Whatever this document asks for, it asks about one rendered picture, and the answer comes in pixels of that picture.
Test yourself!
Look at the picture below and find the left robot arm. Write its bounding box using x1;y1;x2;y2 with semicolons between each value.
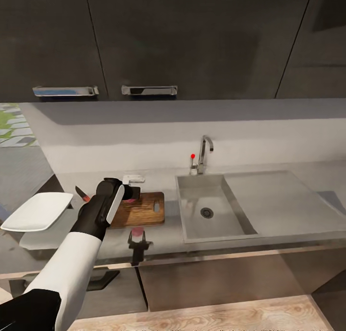
0;175;145;331

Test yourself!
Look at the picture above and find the parer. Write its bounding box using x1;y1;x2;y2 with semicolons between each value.
75;186;91;203

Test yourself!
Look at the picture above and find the bowl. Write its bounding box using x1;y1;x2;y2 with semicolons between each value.
0;192;74;232

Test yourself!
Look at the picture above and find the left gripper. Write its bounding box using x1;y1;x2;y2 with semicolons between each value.
122;185;140;200

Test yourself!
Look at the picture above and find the cutting board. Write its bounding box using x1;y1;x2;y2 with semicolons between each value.
110;192;165;227

